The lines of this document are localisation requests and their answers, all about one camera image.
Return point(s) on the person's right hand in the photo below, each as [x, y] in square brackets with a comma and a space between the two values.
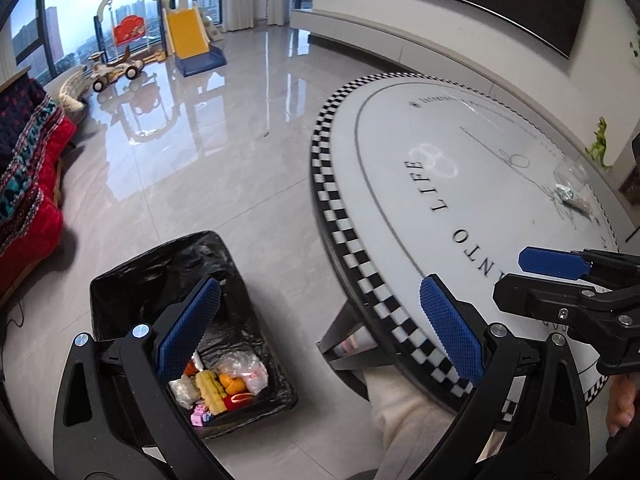
[620, 405]

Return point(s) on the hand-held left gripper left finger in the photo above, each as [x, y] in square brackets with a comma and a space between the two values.
[192, 325]

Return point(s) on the small white bottle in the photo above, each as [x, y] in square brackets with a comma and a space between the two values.
[197, 360]

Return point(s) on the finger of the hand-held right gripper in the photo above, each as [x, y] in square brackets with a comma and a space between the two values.
[550, 262]
[545, 300]

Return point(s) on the pink white toy cube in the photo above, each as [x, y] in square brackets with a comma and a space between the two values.
[202, 416]

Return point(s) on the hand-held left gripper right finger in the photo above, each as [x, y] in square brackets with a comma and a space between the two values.
[450, 330]

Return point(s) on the red quilted blanket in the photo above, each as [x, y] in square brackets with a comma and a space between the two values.
[30, 220]

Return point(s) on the green toy dinosaur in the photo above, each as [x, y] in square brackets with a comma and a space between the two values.
[598, 142]

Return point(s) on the black-lined trash bin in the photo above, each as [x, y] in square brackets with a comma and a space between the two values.
[150, 270]

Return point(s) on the red children's swing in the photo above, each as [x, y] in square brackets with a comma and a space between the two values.
[129, 27]

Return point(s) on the yellow toy corn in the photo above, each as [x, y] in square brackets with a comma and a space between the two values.
[210, 390]

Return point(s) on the clear plastic cup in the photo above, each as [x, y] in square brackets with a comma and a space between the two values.
[570, 172]

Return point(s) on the orange tangerine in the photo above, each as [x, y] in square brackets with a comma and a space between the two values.
[235, 384]

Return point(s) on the white low wall cabinet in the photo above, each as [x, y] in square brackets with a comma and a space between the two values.
[350, 30]

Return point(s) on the person's white trouser leg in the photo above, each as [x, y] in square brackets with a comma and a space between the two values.
[415, 425]

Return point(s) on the dark patterned knit blanket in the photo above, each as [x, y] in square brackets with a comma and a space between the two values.
[25, 135]

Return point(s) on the dark table leg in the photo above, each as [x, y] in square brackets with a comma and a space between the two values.
[345, 335]

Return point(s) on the yellow children's slide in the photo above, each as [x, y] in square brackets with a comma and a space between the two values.
[187, 35]

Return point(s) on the white toy climber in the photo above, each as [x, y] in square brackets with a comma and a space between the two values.
[212, 22]

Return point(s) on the clear red-printed plastic wrapper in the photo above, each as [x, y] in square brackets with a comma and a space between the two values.
[245, 367]

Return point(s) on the beige toy ride-on car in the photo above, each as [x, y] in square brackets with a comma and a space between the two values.
[117, 71]

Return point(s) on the beige pet bed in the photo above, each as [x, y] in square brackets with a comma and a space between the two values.
[72, 92]

